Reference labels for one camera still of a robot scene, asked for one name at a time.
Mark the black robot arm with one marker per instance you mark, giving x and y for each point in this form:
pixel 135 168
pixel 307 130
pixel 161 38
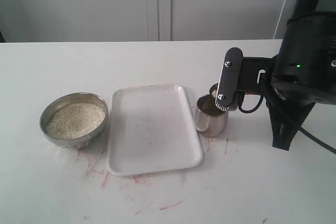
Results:
pixel 303 70

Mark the white rectangular plastic tray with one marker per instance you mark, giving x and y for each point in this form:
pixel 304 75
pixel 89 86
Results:
pixel 152 130

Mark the steel bowl of rice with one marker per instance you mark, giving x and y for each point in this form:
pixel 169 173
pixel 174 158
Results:
pixel 74 120

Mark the small steel cup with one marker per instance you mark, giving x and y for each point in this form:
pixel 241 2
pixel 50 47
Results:
pixel 209 124

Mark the brown wooden spoon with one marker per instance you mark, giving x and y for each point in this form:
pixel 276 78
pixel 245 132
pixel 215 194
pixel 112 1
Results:
pixel 209 104

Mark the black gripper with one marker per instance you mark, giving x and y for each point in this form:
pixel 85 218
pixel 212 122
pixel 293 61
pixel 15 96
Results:
pixel 241 74

